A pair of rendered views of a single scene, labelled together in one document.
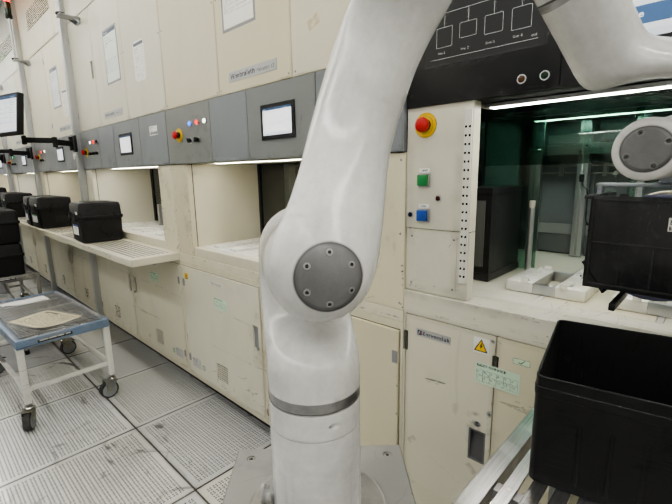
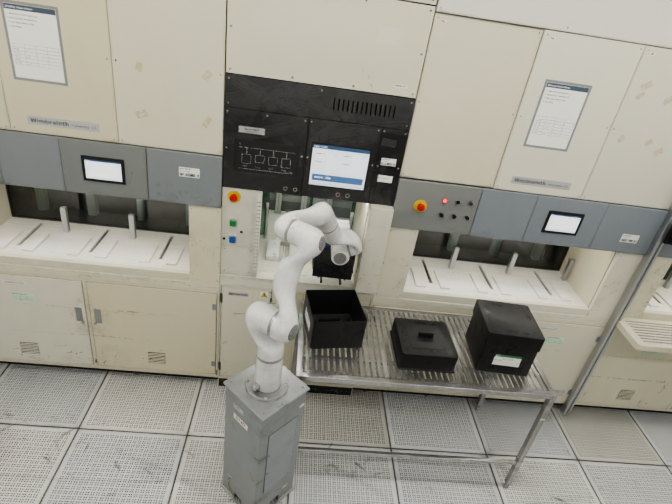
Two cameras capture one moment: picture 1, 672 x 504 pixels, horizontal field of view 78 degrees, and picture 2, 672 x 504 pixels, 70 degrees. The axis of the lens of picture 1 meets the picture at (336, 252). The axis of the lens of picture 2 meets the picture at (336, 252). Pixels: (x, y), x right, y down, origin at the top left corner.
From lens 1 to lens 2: 175 cm
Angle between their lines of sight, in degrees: 50
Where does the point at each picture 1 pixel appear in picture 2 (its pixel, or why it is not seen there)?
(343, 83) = (289, 283)
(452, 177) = (249, 223)
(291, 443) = (272, 370)
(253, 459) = (232, 382)
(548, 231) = not seen: hidden behind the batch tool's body
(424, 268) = (232, 263)
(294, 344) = (270, 346)
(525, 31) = (287, 169)
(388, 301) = (209, 280)
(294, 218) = (286, 322)
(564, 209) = not seen: hidden behind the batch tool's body
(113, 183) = not seen: outside the picture
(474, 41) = (263, 166)
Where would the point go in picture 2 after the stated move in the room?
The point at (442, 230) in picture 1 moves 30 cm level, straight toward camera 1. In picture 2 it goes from (243, 246) to (265, 275)
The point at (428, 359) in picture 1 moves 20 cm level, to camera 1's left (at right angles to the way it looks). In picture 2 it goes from (235, 304) to (205, 317)
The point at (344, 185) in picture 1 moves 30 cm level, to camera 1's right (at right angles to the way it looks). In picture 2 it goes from (292, 309) to (343, 285)
